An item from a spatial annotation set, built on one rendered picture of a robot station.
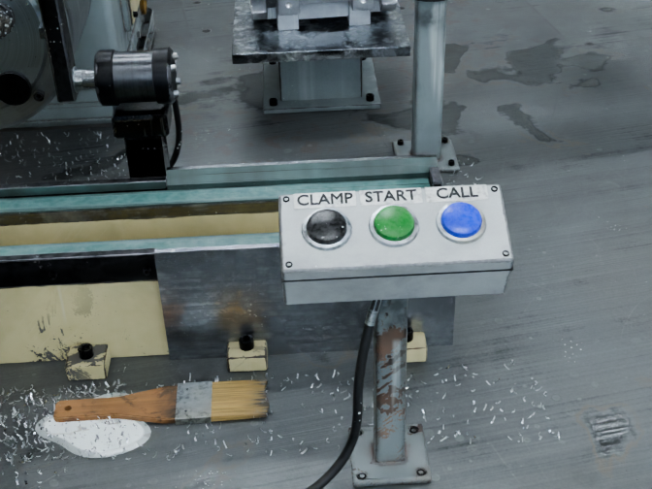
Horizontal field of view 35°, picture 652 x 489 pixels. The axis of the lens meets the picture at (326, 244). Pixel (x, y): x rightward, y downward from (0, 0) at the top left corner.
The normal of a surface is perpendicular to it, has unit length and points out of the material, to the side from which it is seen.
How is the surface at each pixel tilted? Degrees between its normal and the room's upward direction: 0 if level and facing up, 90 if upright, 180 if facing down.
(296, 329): 90
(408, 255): 22
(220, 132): 0
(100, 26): 90
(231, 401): 2
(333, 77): 90
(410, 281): 113
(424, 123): 90
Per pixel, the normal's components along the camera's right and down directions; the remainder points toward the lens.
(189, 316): 0.05, 0.57
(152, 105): -0.03, -0.82
